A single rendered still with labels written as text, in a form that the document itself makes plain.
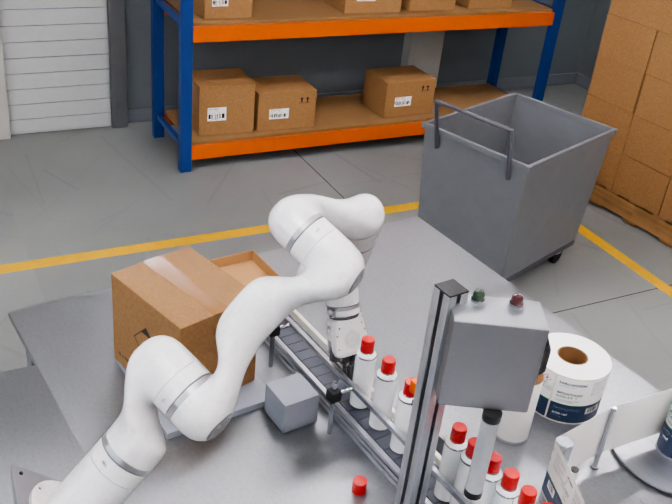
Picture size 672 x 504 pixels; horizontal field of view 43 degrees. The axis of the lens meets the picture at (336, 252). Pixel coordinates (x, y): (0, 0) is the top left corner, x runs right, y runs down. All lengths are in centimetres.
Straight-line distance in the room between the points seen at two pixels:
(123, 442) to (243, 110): 388
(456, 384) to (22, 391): 120
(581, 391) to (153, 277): 111
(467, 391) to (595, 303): 304
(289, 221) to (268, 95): 382
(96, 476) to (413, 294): 133
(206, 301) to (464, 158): 226
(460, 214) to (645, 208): 151
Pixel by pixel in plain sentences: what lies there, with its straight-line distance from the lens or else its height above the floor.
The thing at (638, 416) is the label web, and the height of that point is 100.
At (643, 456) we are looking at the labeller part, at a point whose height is 89.
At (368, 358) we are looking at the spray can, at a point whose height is 104.
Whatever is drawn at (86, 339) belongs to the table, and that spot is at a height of 83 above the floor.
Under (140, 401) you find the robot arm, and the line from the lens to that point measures 173.
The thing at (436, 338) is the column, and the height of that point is 140.
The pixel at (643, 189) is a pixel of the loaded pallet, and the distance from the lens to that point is 541.
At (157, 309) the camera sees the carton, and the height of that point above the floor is 112.
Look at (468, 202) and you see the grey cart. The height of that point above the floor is 49.
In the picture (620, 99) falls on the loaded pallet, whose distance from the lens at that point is 544.
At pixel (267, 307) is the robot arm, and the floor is 137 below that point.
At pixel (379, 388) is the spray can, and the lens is 206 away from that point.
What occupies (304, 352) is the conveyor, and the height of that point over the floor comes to 88.
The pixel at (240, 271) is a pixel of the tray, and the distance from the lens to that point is 278.
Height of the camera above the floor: 230
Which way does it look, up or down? 30 degrees down
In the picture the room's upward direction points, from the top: 6 degrees clockwise
